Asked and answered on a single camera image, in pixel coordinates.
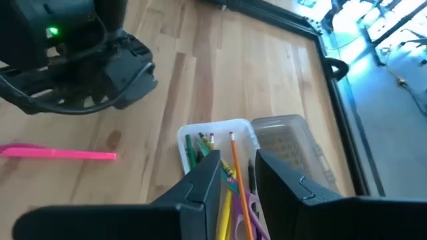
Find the black frame handle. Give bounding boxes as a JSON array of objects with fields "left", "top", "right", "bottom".
[{"left": 324, "top": 57, "right": 350, "bottom": 81}]

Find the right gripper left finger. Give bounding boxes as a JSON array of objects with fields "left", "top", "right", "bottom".
[{"left": 149, "top": 149, "right": 222, "bottom": 240}]

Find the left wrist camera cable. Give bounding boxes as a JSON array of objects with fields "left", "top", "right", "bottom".
[{"left": 0, "top": 61, "right": 157, "bottom": 116}]

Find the black pen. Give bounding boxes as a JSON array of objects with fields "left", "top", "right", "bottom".
[{"left": 247, "top": 159, "right": 260, "bottom": 214}]

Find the pink highlighter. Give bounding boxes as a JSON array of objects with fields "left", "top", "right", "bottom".
[{"left": 0, "top": 143, "right": 117, "bottom": 161}]

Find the dark green crayon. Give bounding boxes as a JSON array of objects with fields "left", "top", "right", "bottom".
[{"left": 185, "top": 133, "right": 198, "bottom": 171}]

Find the yellow-green Crayola crayon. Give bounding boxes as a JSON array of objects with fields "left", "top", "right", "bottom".
[{"left": 198, "top": 132, "right": 235, "bottom": 178}]

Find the clear plastic supply box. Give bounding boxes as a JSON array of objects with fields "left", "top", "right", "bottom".
[{"left": 175, "top": 114, "right": 338, "bottom": 240}]

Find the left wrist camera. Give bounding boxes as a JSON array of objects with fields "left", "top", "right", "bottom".
[{"left": 101, "top": 31, "right": 159, "bottom": 111}]

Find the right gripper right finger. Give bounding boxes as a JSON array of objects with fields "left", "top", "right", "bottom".
[{"left": 256, "top": 149, "right": 351, "bottom": 240}]

